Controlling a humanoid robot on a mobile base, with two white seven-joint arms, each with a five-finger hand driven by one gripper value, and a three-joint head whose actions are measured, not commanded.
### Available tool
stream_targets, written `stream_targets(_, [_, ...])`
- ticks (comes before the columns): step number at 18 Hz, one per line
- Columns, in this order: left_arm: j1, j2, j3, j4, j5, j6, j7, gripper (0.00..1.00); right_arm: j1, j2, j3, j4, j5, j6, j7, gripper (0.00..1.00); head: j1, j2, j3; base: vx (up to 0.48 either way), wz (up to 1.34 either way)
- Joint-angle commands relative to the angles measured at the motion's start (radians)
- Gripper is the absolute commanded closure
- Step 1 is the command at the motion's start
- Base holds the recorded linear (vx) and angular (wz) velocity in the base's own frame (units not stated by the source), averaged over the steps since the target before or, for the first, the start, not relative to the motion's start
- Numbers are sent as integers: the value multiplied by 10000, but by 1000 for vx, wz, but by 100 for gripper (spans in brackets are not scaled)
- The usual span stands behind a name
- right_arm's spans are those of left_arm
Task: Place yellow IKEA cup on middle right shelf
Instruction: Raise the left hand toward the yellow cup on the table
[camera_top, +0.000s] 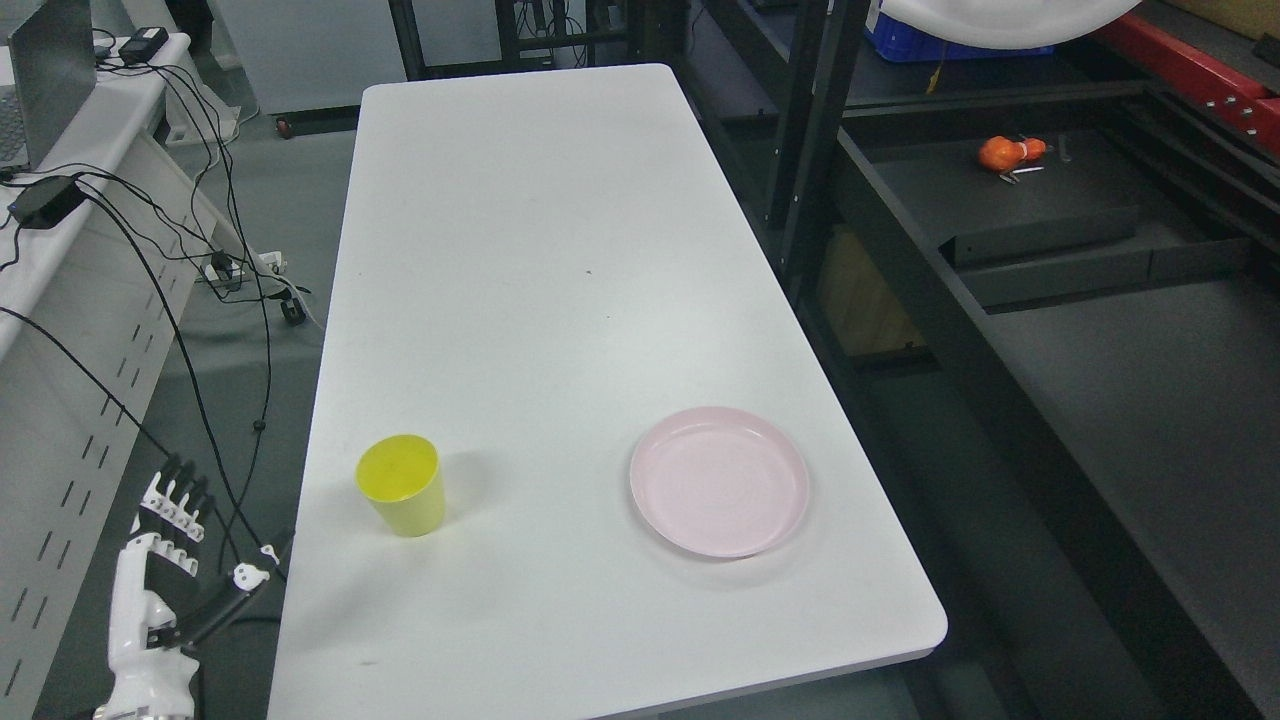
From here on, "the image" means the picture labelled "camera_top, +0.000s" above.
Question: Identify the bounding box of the red metal beam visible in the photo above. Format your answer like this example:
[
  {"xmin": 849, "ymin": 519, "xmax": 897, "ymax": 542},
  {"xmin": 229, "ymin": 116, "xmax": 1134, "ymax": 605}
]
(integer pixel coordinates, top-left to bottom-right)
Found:
[{"xmin": 1091, "ymin": 12, "xmax": 1279, "ymax": 155}]

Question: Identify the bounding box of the white power strip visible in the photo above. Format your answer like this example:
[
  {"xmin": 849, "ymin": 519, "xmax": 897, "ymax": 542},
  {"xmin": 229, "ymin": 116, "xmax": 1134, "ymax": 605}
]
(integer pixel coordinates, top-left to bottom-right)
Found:
[{"xmin": 201, "ymin": 251, "xmax": 288, "ymax": 291}]

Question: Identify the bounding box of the grey laptop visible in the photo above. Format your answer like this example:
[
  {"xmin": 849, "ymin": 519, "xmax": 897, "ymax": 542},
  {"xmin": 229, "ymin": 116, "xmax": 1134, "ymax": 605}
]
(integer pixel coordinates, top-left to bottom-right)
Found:
[{"xmin": 1, "ymin": 1, "xmax": 96, "ymax": 172}]

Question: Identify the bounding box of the black power adapter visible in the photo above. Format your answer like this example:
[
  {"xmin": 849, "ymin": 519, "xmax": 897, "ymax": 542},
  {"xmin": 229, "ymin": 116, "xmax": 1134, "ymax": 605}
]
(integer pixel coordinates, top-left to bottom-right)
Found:
[{"xmin": 8, "ymin": 176, "xmax": 86, "ymax": 231}]

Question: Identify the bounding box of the black metal shelf rack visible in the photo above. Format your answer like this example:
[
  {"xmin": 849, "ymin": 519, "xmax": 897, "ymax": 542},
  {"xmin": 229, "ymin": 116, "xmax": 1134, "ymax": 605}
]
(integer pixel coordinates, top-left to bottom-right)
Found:
[{"xmin": 684, "ymin": 1, "xmax": 1277, "ymax": 719}]

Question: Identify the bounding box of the white table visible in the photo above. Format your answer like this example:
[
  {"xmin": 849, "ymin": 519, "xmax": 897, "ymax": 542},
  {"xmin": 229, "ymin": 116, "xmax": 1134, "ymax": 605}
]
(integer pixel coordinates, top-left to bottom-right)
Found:
[{"xmin": 268, "ymin": 64, "xmax": 948, "ymax": 719}]

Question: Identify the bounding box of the blue plastic crate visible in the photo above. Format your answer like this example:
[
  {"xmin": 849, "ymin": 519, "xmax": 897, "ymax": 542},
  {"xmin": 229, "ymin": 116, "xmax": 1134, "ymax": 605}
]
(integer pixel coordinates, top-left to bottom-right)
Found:
[{"xmin": 864, "ymin": 6, "xmax": 1055, "ymax": 64}]

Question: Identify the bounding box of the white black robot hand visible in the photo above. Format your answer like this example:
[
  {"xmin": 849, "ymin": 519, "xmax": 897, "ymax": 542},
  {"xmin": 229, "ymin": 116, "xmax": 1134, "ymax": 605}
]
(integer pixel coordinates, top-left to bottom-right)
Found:
[{"xmin": 92, "ymin": 456, "xmax": 294, "ymax": 719}]

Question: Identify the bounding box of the white side desk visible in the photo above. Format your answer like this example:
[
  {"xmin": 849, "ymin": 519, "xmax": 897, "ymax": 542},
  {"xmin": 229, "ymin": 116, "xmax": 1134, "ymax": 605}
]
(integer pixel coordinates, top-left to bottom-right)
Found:
[{"xmin": 1, "ymin": 68, "xmax": 241, "ymax": 719}]

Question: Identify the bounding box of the orange toy on shelf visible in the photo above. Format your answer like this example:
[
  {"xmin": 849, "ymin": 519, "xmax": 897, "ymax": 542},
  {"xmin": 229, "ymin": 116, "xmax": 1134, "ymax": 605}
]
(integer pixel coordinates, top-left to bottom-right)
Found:
[{"xmin": 977, "ymin": 136, "xmax": 1050, "ymax": 174}]

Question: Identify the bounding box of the yellow plastic cup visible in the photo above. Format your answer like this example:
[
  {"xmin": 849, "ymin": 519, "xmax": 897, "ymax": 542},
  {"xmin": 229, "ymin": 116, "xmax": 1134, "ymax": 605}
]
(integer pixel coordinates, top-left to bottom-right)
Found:
[{"xmin": 355, "ymin": 434, "xmax": 445, "ymax": 537}]

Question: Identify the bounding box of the pink plastic plate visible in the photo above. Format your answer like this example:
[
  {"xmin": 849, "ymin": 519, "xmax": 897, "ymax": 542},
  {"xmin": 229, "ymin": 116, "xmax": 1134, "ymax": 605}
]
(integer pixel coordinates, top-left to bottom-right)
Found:
[{"xmin": 628, "ymin": 406, "xmax": 812, "ymax": 560}]

